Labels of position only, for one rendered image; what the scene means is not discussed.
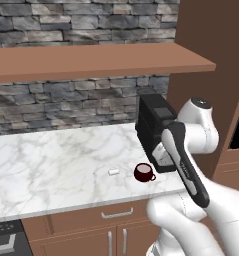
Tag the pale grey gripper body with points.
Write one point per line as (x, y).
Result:
(162, 154)

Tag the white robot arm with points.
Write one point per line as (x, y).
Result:
(191, 233)

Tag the dark red mug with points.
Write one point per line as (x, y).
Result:
(143, 173)

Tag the black microwave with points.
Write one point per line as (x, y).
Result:
(151, 103)

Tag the small white cylinder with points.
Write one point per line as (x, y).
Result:
(113, 172)

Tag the brown cupboard door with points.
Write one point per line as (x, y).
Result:
(71, 245)
(139, 240)

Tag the brown drawer front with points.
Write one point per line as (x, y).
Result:
(77, 218)

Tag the tall brown cabinet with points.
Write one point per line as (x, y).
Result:
(207, 40)

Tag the brown wooden wall shelf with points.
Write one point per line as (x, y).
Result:
(91, 61)

